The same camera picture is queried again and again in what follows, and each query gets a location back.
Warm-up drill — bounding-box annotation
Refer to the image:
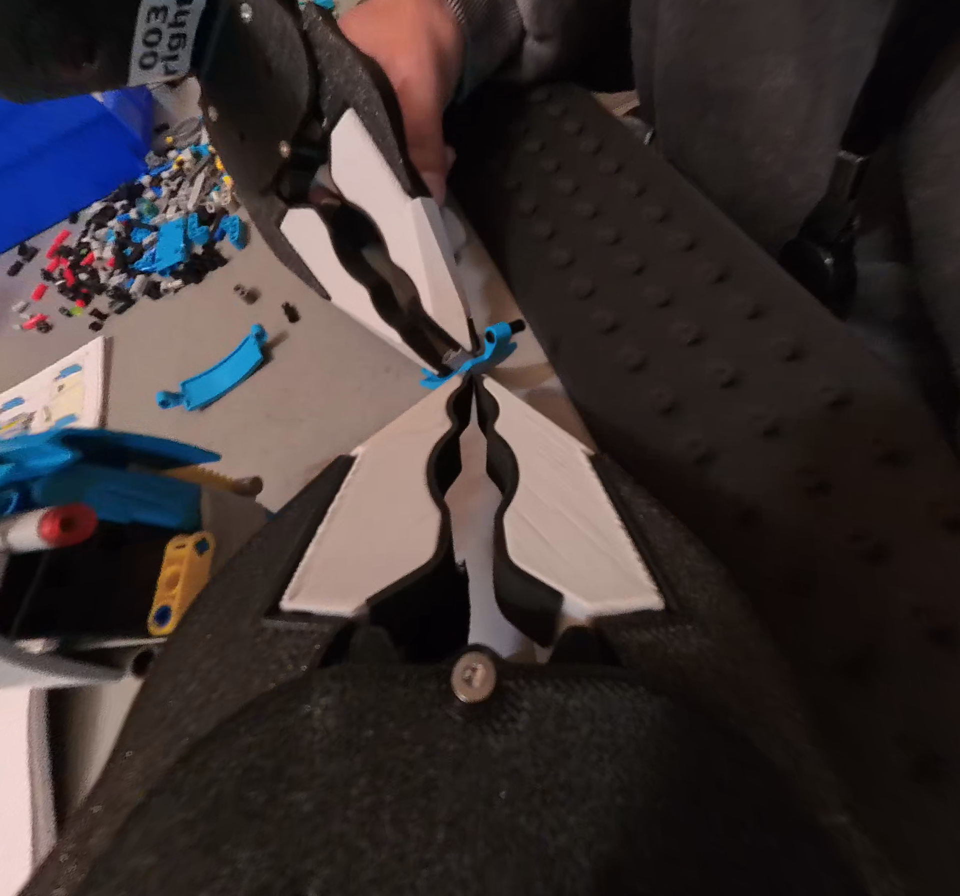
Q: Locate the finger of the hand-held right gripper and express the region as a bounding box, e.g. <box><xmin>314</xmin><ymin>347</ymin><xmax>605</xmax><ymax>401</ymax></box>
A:
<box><xmin>279</xmin><ymin>204</ymin><xmax>453</xmax><ymax>371</ymax></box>
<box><xmin>328</xmin><ymin>110</ymin><xmax>483</xmax><ymax>357</ymax></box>

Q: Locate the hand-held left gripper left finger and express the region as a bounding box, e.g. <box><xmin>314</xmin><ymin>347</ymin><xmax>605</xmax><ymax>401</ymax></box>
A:
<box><xmin>279</xmin><ymin>374</ymin><xmax>477</xmax><ymax>620</ymax></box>

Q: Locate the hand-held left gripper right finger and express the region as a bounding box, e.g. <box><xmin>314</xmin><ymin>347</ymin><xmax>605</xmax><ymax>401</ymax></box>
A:
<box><xmin>476</xmin><ymin>374</ymin><xmax>666</xmax><ymax>646</ymax></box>

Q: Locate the blue curved panel piece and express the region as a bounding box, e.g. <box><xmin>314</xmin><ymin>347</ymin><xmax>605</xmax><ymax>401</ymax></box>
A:
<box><xmin>156</xmin><ymin>323</ymin><xmax>270</xmax><ymax>413</ymax></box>
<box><xmin>420</xmin><ymin>320</ymin><xmax>528</xmax><ymax>391</ymax></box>

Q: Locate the blue yellow toy brick model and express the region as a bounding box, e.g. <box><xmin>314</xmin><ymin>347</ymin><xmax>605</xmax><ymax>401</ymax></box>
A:
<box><xmin>0</xmin><ymin>427</ymin><xmax>265</xmax><ymax>687</ymax></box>

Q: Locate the person's right hand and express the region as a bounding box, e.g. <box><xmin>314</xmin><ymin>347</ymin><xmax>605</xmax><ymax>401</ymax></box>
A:
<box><xmin>336</xmin><ymin>0</ymin><xmax>468</xmax><ymax>205</ymax></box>

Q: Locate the pile of loose brick pieces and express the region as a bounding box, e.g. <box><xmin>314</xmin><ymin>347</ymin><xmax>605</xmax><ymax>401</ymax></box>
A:
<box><xmin>7</xmin><ymin>116</ymin><xmax>249</xmax><ymax>335</ymax></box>

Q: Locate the blue plastic bin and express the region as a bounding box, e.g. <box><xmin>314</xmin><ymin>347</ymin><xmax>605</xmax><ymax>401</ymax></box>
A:
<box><xmin>0</xmin><ymin>89</ymin><xmax>155</xmax><ymax>256</ymax></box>

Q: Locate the black studded mat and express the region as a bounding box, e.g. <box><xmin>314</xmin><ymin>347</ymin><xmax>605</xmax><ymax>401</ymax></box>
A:
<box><xmin>442</xmin><ymin>82</ymin><xmax>960</xmax><ymax>896</ymax></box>

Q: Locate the white instruction booklet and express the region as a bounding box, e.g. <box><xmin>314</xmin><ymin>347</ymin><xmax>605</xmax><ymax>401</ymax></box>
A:
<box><xmin>0</xmin><ymin>337</ymin><xmax>114</xmax><ymax>896</ymax></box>

